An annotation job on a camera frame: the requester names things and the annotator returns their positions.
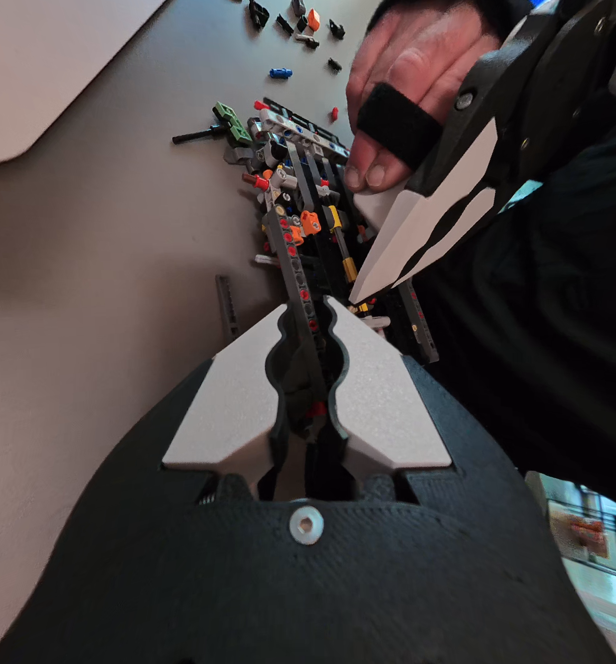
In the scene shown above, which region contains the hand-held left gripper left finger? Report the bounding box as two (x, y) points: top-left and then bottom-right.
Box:
(162, 303), (290, 501)

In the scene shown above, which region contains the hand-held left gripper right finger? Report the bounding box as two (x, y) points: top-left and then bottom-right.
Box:
(325, 296), (453, 499)

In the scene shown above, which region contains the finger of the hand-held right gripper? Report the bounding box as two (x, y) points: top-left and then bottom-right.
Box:
(348, 117), (499, 305)
(391, 187), (497, 289)

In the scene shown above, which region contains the lego car model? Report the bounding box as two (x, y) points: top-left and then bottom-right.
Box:
(224, 96), (441, 442)

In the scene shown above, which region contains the dark grey lego beam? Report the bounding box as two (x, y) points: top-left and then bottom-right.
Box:
(215, 275), (242, 340)

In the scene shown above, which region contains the person's right hand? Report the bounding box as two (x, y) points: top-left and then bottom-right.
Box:
(345, 5), (502, 191)

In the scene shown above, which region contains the white book stand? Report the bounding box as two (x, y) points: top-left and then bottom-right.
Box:
(0, 0), (170, 167)

